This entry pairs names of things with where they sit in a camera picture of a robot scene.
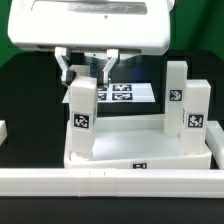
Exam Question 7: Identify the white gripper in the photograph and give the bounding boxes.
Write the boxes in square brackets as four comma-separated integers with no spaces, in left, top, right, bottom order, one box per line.
[8,0,170,88]

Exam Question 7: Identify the white desk top panel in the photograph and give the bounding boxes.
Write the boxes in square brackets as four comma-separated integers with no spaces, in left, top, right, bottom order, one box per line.
[64,114,212,169]

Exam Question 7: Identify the fiducial marker sheet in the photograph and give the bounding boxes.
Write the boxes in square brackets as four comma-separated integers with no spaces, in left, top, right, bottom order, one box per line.
[63,83,155,103]

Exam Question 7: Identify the white block left edge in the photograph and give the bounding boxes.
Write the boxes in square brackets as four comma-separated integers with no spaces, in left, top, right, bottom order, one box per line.
[0,120,7,146]

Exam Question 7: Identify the long white front barrier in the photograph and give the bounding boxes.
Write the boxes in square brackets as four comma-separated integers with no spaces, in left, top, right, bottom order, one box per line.
[0,168,224,198]

